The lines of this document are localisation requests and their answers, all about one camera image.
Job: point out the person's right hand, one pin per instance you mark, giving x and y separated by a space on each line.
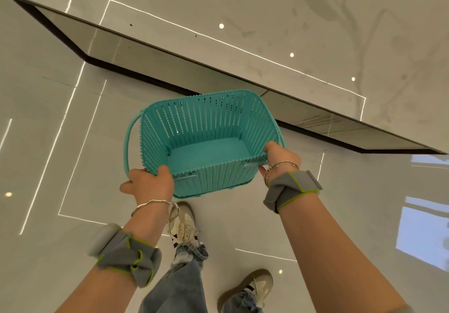
282 160

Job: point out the person's left hand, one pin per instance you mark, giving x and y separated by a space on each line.
149 188

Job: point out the person's right thumb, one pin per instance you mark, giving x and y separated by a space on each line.
262 171

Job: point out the person's left thumb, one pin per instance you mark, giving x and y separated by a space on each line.
166 174

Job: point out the teal plastic slatted basket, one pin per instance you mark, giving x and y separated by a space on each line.
207 155

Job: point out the person's left forearm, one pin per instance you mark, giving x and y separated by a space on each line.
105 288

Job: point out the person's right forearm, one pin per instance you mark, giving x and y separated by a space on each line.
326 253

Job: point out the thin silver bangle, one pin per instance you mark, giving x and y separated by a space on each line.
286 163
154 202

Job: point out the grey green-trimmed wrist band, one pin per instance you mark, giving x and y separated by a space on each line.
129 256
291 188

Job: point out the white striped sneaker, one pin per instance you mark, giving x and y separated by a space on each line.
184 223
254 284

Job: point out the light blue jeans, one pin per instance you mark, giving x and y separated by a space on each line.
179 288

